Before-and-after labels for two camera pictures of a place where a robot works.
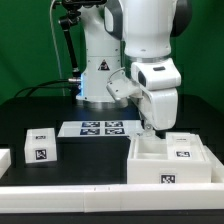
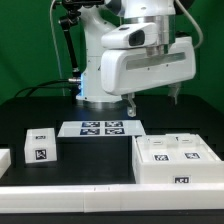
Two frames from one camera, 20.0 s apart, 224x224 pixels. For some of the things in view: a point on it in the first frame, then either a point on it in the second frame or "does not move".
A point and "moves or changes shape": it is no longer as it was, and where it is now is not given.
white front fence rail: [112, 198] does not move
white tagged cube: [40, 145] does not move
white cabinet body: [147, 162] moves or changes shape
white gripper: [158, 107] to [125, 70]
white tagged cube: [181, 146] moves or changes shape
